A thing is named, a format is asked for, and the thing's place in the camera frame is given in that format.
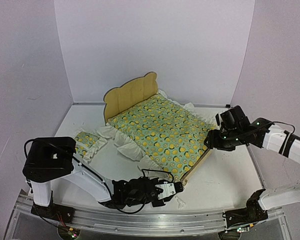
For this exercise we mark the small lemon print pillow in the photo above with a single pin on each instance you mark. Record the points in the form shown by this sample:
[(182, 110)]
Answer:
[(88, 144)]

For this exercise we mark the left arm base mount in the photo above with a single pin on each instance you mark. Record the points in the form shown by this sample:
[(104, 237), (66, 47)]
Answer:
[(63, 214)]

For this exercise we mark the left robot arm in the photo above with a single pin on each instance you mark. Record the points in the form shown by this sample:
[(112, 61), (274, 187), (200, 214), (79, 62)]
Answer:
[(53, 158)]

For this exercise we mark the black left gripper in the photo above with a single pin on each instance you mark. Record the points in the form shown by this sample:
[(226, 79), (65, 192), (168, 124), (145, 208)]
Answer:
[(163, 203)]

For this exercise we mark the lemon print bed cushion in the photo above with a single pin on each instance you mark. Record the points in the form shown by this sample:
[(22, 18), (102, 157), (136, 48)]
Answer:
[(166, 139)]

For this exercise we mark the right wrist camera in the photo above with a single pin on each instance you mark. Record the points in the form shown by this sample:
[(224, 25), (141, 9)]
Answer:
[(217, 119)]

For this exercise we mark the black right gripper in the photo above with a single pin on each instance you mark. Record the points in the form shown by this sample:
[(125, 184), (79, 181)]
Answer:
[(213, 142)]

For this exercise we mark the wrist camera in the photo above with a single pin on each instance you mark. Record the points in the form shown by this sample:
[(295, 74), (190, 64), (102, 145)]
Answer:
[(168, 189), (217, 119)]

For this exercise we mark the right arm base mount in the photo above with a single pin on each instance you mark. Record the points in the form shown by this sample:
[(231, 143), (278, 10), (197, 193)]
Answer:
[(251, 214)]

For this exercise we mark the wooden pet bed frame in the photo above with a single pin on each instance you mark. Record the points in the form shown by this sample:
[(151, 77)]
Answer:
[(130, 95)]

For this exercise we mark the aluminium front rail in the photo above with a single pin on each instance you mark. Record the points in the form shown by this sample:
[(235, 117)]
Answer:
[(166, 221)]

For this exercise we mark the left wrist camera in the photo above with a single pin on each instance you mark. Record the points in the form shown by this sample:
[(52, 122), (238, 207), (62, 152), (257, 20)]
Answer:
[(168, 189)]

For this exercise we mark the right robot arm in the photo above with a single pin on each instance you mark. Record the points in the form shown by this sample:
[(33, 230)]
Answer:
[(235, 129)]

